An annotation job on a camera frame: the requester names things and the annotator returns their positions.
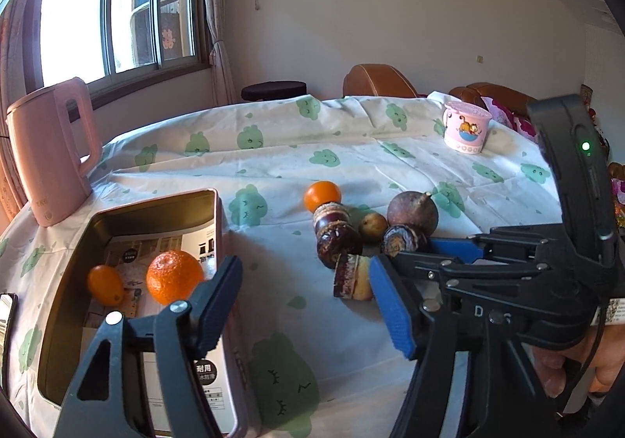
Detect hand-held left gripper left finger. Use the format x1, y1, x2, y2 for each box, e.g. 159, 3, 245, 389
53, 255, 244, 438

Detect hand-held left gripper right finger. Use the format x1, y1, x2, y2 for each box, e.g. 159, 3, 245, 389
368, 255, 558, 438

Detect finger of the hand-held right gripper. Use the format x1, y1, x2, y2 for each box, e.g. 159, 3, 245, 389
391, 252, 489, 296
430, 232, 544, 265

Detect dark brown water chestnut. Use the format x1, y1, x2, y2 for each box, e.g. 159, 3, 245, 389
381, 224, 433, 257

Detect purple-brown passion fruit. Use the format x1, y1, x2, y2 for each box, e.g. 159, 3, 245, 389
387, 190, 440, 241

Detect small tan fruit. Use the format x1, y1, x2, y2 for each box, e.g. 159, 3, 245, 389
359, 212, 389, 242

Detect pink metal tin box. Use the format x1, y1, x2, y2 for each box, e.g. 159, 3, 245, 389
36, 188, 250, 438

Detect person's right hand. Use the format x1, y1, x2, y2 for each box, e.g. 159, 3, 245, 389
530, 323, 625, 400

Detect large orange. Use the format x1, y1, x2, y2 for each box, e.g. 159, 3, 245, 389
145, 250, 206, 306

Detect colourful ornaments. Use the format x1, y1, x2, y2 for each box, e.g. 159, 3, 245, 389
605, 162, 625, 229

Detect printed paper sheets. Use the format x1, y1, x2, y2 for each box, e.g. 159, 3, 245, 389
85, 223, 245, 436

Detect small orange kumquat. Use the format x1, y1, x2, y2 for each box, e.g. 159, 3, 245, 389
88, 265, 125, 307

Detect pink cartoon mug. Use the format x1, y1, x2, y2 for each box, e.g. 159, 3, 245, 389
442, 101, 493, 154

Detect small round orange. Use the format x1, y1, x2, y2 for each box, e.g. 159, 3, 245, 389
303, 180, 342, 213

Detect floral cushion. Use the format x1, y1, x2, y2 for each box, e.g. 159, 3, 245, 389
481, 96, 540, 141

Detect brown leather chair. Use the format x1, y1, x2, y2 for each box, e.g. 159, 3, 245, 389
448, 82, 538, 119
342, 63, 420, 99

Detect white tablecloth with green print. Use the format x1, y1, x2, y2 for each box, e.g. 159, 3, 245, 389
0, 95, 587, 438

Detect black smartphone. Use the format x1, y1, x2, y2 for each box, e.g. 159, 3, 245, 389
0, 292, 19, 361

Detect black round stool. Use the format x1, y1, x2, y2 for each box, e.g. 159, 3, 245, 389
241, 80, 308, 103

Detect pink electric kettle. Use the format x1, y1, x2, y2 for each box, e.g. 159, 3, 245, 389
5, 77, 103, 228

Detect white sheer curtain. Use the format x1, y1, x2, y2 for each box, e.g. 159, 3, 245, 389
200, 0, 240, 107

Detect black cable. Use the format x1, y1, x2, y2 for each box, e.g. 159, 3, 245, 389
559, 316, 609, 419

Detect window with brown frame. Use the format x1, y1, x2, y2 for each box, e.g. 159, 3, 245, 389
24, 0, 206, 99

